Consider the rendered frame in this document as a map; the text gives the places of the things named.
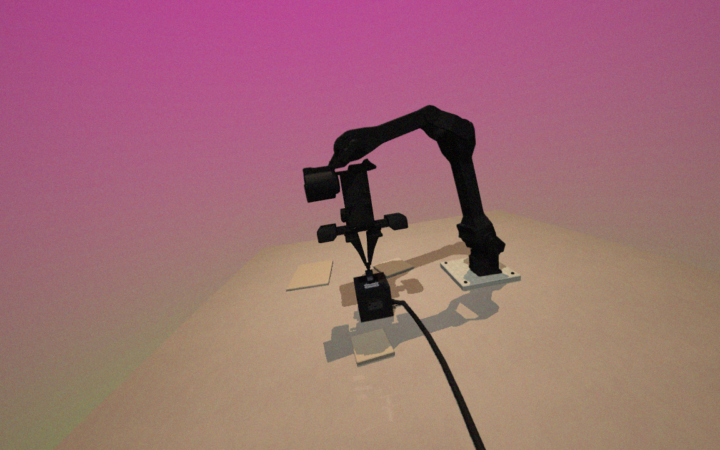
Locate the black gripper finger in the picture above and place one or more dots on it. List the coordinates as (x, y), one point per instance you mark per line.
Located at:
(371, 243)
(358, 246)

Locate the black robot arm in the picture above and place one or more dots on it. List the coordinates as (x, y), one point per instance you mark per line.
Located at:
(456, 140)

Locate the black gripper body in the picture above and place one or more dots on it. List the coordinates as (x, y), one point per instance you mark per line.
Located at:
(360, 217)

